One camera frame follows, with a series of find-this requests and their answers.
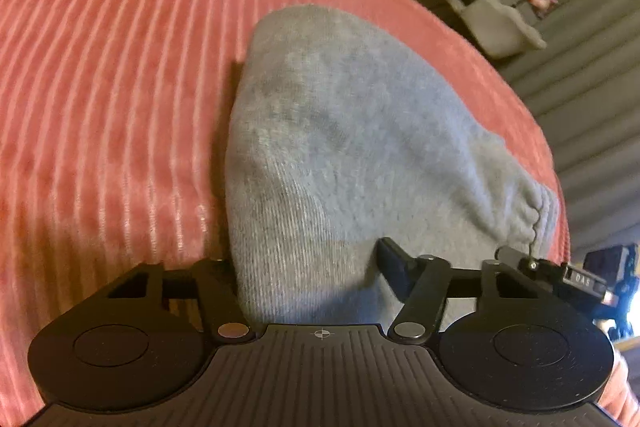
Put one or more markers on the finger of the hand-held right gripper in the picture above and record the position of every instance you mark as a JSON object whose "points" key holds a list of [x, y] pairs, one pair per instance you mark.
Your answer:
{"points": [[530, 264]]}

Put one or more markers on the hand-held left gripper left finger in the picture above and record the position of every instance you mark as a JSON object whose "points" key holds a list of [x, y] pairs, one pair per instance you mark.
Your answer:
{"points": [[215, 279]]}

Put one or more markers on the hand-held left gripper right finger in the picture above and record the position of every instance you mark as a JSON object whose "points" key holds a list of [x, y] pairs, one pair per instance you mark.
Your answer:
{"points": [[392, 264]]}

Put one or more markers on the grey pants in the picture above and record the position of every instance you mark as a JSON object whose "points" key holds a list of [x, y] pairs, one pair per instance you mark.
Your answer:
{"points": [[350, 132]]}

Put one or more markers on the pink ribbed blanket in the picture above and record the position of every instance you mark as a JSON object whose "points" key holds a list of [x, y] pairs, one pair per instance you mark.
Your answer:
{"points": [[115, 82]]}

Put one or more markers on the white chair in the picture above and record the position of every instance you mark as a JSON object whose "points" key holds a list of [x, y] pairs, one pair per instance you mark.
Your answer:
{"points": [[492, 24]]}

